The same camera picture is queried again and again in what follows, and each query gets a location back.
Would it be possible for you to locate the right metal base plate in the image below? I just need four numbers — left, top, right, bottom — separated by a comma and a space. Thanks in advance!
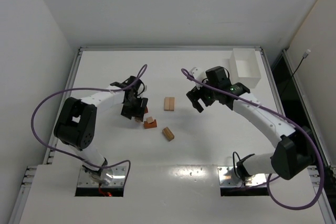
217, 166, 266, 189

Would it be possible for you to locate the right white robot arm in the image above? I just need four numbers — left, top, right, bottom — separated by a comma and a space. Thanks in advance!
182, 66, 317, 180

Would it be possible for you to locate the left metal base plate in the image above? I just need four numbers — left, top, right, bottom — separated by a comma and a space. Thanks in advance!
77, 166, 126, 188

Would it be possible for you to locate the small light wood cube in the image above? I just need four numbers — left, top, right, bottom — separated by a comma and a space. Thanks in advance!
146, 117, 154, 124

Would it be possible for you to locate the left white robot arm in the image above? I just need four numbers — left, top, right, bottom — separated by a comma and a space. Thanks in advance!
54, 76, 148, 184

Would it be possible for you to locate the dark striped wood block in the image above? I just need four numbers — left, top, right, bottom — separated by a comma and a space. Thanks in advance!
162, 127, 175, 142

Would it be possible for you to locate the black hanging cable white plug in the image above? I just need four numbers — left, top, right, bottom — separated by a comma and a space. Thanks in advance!
280, 49, 311, 98

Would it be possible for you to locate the white plastic box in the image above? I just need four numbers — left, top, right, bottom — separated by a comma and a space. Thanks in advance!
229, 48, 261, 89

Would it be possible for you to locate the metal base plate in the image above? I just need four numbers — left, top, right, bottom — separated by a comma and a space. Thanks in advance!
217, 166, 266, 189
77, 166, 126, 188

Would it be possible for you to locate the red-brown notched block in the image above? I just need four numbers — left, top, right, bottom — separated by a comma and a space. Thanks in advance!
143, 120, 157, 129

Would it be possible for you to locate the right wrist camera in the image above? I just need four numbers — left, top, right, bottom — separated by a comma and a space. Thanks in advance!
189, 67, 207, 83

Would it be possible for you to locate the light long wood block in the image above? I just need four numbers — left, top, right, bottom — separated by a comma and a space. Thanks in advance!
164, 97, 170, 111
169, 97, 175, 111

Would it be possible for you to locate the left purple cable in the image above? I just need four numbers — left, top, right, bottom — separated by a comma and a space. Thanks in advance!
30, 63, 148, 177

